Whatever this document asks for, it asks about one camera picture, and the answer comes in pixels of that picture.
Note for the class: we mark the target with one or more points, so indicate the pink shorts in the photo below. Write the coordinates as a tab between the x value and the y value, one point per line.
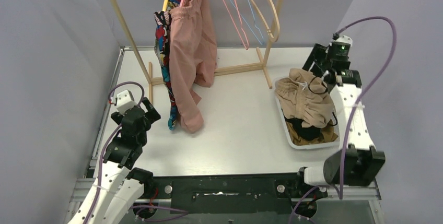
193	57

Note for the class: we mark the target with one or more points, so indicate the blue hanger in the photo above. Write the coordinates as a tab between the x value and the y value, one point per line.
250	23

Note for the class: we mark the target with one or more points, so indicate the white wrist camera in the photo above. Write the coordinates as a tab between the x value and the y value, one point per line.
344	39
124	101

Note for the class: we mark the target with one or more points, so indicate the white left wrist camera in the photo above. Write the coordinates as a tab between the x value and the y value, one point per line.
124	101

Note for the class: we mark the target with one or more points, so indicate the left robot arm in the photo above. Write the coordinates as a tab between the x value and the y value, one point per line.
119	183

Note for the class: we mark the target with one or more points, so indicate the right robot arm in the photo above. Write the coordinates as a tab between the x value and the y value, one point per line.
357	161

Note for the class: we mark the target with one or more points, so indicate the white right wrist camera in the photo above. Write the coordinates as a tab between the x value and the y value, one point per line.
344	39

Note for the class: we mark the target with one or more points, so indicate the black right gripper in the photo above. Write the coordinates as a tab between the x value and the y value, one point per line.
319	54

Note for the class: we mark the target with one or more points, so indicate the beige shorts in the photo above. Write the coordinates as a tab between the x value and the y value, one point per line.
302	96

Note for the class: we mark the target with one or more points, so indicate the wooden clothes rack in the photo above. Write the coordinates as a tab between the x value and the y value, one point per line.
147	70

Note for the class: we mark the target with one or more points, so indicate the beige wooden hanger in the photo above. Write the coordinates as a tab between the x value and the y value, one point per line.
268	4

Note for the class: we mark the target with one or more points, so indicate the white plastic basket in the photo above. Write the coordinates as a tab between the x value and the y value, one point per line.
316	146

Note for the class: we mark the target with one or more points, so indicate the colourful comic print shorts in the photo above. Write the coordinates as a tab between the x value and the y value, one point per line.
162	50

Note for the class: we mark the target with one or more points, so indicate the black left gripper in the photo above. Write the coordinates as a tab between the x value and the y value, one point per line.
146	110

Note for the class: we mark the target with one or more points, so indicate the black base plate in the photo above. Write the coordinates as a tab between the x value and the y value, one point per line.
232	194

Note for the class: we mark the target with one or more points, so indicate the black shorts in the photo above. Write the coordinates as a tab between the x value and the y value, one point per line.
313	119

